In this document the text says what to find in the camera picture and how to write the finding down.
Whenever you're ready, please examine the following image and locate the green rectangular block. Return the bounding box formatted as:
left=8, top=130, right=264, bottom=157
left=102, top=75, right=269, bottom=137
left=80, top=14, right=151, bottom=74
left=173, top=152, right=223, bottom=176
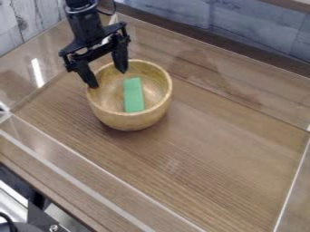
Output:
left=122, top=77, right=145, bottom=113

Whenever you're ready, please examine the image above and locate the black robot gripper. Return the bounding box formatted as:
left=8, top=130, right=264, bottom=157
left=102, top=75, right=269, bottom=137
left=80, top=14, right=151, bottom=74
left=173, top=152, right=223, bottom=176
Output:
left=57, top=0, right=130, bottom=89

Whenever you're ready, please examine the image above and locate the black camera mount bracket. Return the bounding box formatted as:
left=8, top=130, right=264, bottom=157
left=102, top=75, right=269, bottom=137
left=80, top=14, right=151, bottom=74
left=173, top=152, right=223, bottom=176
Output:
left=26, top=200, right=70, bottom=232

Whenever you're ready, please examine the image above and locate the clear acrylic corner bracket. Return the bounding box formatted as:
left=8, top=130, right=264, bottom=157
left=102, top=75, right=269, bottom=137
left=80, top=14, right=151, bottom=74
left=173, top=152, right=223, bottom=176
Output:
left=101, top=14, right=118, bottom=44

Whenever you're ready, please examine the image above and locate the round wooden bowl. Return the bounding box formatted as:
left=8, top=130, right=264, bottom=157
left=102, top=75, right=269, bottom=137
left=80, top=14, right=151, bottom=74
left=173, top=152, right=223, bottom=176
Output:
left=85, top=59, right=173, bottom=131

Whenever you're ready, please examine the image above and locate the black cable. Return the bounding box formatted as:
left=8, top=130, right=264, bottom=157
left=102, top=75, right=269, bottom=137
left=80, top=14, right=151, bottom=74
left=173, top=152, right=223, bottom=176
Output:
left=0, top=211, right=20, bottom=232

